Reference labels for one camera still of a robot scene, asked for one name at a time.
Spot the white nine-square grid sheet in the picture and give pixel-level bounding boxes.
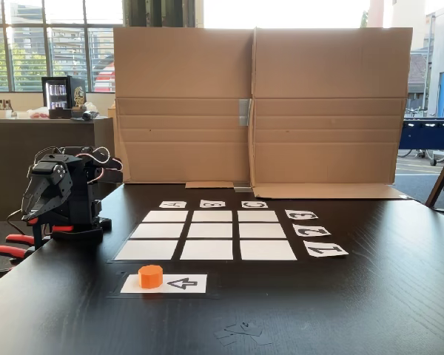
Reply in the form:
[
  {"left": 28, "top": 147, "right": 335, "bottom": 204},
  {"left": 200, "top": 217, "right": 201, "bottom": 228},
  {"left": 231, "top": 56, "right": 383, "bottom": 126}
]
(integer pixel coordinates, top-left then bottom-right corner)
[{"left": 109, "top": 209, "right": 300, "bottom": 263}]

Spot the black power cable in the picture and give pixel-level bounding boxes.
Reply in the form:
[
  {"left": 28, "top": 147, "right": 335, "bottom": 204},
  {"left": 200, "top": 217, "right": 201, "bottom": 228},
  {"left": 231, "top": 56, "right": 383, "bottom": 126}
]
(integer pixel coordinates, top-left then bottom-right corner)
[{"left": 5, "top": 209, "right": 24, "bottom": 232}]

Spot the grey counter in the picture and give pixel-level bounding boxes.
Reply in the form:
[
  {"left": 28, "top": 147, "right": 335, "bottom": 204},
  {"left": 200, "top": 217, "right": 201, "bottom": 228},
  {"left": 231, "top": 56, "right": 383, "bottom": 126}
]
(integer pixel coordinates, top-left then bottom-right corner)
[{"left": 0, "top": 117, "right": 115, "bottom": 221}]

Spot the black mini fridge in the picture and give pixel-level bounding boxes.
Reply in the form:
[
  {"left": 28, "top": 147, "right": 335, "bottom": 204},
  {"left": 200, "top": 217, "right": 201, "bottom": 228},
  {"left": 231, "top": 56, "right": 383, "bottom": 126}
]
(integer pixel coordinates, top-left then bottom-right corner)
[{"left": 41, "top": 75, "right": 87, "bottom": 119}]

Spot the blue foosball table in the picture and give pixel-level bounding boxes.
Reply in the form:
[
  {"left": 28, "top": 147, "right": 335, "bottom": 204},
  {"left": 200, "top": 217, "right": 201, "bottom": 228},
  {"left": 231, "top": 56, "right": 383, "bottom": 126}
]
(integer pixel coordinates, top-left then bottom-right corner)
[{"left": 398, "top": 117, "right": 444, "bottom": 166}]

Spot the paper sheet number 2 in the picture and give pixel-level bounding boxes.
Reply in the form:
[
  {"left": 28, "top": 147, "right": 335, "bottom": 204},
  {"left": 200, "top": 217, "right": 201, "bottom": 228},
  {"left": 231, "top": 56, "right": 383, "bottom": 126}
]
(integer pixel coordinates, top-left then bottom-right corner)
[{"left": 292, "top": 223, "right": 332, "bottom": 237}]

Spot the red black trigger clamp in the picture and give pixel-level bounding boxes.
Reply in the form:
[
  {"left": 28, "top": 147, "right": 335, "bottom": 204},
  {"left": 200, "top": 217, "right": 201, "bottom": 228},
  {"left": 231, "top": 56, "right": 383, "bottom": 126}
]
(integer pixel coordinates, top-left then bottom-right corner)
[{"left": 0, "top": 232, "right": 45, "bottom": 277}]

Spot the paper sheet number 1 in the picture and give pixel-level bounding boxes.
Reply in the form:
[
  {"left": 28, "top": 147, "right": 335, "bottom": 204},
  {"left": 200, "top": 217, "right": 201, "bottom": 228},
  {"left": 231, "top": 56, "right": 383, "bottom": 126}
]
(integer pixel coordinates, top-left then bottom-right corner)
[{"left": 303, "top": 240, "right": 349, "bottom": 258}]

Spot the red white servo cable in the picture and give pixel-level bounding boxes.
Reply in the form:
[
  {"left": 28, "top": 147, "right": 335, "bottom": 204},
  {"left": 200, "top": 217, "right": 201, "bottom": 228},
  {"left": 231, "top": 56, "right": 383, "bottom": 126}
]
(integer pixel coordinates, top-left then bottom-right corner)
[{"left": 33, "top": 146, "right": 115, "bottom": 182}]

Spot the paper sheet number 3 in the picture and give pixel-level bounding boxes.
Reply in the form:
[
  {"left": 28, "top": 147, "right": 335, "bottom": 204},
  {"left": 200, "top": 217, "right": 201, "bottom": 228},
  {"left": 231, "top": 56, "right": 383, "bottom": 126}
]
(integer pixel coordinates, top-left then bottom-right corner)
[{"left": 284, "top": 209, "right": 319, "bottom": 222}]

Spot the brown cardboard box wall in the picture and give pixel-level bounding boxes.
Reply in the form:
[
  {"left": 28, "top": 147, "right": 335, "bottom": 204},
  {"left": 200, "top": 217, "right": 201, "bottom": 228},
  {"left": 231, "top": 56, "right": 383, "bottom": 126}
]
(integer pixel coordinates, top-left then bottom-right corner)
[
  {"left": 248, "top": 26, "right": 414, "bottom": 200},
  {"left": 112, "top": 26, "right": 255, "bottom": 189}
]

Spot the white arrow paper sheet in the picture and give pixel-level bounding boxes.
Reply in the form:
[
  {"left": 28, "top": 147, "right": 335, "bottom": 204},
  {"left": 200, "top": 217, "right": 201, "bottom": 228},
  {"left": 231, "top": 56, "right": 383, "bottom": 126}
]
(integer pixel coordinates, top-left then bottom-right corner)
[{"left": 109, "top": 271, "right": 218, "bottom": 298}]

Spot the round orange token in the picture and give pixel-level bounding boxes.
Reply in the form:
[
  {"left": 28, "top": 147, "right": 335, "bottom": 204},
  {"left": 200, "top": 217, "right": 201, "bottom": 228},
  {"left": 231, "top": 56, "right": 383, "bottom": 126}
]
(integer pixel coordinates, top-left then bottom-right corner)
[{"left": 138, "top": 264, "right": 164, "bottom": 289}]

